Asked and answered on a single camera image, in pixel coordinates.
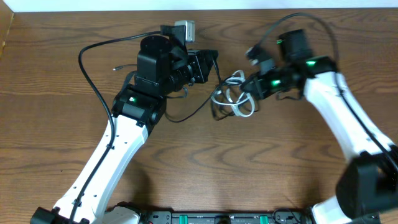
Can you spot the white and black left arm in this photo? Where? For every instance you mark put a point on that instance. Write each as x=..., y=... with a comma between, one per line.
x=164, y=65

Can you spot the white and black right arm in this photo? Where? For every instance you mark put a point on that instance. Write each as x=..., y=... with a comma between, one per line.
x=368, y=186

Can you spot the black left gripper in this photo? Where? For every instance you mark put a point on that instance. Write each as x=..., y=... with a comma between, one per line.
x=201, y=66

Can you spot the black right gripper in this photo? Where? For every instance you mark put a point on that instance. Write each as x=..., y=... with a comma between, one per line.
x=262, y=91

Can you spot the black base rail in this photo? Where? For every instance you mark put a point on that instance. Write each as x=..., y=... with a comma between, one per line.
x=280, y=216

